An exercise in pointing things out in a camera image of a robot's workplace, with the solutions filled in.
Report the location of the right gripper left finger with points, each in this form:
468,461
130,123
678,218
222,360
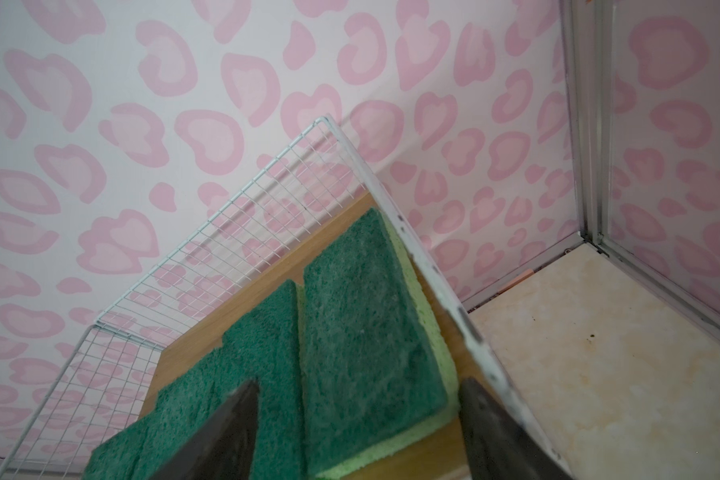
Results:
223,448

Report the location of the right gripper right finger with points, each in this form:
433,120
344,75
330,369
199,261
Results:
496,446

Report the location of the green sponge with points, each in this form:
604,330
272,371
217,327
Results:
117,457
263,345
379,376
182,408

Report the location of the white wire wooden shelf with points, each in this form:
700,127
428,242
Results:
263,236

